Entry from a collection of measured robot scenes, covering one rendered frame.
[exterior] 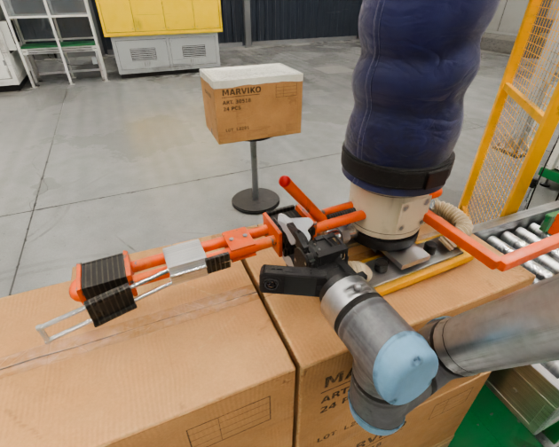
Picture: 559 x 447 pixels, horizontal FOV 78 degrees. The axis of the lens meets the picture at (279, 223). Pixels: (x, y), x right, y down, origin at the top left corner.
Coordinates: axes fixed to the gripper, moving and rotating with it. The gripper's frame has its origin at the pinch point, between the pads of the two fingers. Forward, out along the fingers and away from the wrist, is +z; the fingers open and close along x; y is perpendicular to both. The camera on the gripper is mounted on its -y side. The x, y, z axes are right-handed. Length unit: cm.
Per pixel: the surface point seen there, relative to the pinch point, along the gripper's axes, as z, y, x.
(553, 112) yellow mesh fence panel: 33, 144, -3
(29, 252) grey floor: 185, -101, -107
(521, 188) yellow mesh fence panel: 32, 144, -39
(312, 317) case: -12.7, 1.5, -13.2
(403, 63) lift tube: -6.4, 18.9, 31.5
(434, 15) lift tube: -9.3, 20.4, 38.1
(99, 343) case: -1.2, -37.4, -13.1
